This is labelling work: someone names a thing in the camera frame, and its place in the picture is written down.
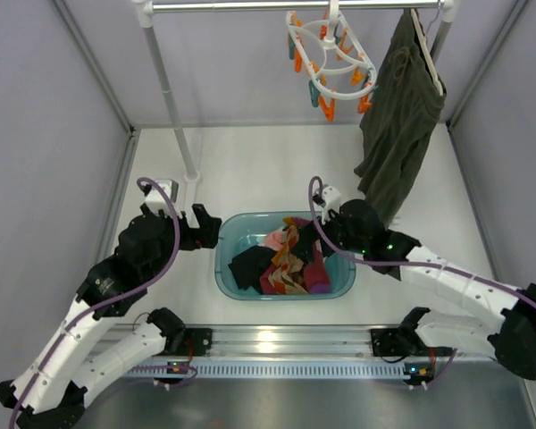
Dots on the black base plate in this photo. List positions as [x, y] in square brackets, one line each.
[195, 342]
[393, 343]

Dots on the aluminium mounting rail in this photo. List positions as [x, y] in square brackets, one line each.
[247, 351]

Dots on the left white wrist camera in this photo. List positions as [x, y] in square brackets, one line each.
[153, 198]

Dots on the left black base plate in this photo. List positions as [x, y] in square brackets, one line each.
[195, 342]

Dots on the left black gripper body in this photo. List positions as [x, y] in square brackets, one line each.
[189, 234]

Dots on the black sock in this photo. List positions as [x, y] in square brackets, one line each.
[308, 244]
[249, 266]

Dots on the white clothes rack frame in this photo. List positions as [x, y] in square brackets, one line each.
[306, 11]

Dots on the pink patterned sock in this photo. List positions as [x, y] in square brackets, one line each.
[276, 240]

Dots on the white clothes hanger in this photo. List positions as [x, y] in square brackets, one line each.
[422, 40]

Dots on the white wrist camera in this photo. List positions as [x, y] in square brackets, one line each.
[329, 199]
[153, 198]

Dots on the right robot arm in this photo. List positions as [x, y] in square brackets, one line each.
[498, 319]

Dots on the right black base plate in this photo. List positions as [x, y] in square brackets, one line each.
[393, 343]

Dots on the white round clip hanger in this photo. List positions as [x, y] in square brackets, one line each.
[332, 57]

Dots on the teal plastic basin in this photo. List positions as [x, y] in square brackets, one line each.
[244, 231]

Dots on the olive green shorts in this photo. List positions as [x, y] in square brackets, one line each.
[397, 127]

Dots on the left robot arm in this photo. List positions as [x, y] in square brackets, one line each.
[64, 380]

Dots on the orange clothes peg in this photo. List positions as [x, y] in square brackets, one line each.
[328, 107]

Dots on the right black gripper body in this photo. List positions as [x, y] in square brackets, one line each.
[331, 230]

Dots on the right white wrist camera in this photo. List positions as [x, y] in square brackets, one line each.
[329, 199]

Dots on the purple orange argyle sock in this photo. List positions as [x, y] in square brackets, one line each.
[272, 281]

